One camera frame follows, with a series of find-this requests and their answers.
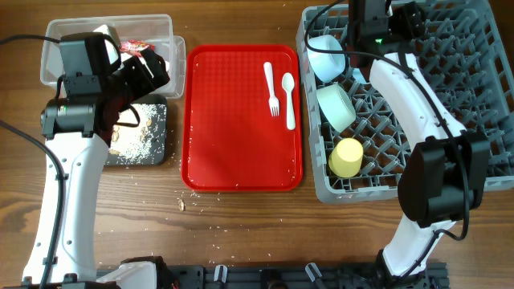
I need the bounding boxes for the green bowl with leftovers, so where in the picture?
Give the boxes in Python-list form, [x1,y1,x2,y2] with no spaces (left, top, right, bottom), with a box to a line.
[316,83,357,132]

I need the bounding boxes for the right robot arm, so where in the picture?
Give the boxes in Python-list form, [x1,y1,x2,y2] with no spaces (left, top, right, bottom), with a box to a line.
[347,1,489,288]

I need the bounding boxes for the food leftovers in tray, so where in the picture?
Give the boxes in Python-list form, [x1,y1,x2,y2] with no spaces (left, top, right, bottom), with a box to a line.
[107,103,167,161]

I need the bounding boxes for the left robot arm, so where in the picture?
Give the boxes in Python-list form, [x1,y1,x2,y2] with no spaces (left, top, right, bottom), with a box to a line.
[22,32,169,288]

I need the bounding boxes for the light blue bowl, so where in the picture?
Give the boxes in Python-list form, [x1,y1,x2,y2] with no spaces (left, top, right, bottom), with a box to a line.
[308,35,346,83]

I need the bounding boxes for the white plastic spoon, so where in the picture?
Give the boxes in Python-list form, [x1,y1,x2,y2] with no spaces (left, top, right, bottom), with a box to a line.
[282,72,296,131]

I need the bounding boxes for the red ketchup sachet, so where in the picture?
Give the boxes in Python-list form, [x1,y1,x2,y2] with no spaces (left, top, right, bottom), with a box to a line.
[120,40,155,57]

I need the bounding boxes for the red serving tray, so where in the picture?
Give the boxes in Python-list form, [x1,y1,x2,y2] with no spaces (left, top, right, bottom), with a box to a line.
[181,44,304,192]

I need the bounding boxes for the black plastic tray bin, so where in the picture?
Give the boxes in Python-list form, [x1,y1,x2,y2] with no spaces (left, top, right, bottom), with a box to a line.
[103,94,169,168]

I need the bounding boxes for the yellow plastic cup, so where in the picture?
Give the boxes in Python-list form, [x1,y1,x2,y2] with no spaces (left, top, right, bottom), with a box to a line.
[328,138,364,177]

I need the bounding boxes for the white plastic fork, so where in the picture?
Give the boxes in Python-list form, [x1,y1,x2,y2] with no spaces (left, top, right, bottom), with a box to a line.
[263,62,279,116]

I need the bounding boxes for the food scrap on table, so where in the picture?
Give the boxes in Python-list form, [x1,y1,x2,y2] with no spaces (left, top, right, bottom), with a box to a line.
[178,200,186,212]

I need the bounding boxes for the light blue plate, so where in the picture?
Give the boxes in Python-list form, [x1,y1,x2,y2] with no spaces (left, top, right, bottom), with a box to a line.
[353,68,369,84]

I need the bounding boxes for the clear plastic bin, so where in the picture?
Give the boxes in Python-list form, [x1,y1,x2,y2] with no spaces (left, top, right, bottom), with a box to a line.
[46,14,186,99]

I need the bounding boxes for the grey dishwasher rack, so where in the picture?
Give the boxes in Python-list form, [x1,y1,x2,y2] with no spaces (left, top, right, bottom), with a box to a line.
[296,1,513,204]

